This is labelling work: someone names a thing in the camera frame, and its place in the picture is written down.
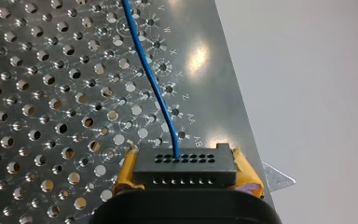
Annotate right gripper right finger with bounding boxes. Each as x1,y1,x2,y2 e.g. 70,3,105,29
229,147,266,200

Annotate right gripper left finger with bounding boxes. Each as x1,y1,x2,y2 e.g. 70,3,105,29
113,140,146,196

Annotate blue cable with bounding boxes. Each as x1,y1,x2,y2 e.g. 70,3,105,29
120,0,238,189

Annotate grey board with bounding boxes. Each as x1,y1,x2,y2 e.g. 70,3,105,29
213,0,358,224

